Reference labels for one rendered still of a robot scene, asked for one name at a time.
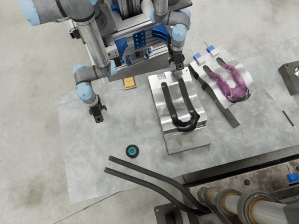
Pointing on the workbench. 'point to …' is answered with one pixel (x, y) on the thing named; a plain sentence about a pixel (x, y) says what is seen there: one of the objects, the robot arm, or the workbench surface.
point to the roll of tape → (130, 150)
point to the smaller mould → (291, 76)
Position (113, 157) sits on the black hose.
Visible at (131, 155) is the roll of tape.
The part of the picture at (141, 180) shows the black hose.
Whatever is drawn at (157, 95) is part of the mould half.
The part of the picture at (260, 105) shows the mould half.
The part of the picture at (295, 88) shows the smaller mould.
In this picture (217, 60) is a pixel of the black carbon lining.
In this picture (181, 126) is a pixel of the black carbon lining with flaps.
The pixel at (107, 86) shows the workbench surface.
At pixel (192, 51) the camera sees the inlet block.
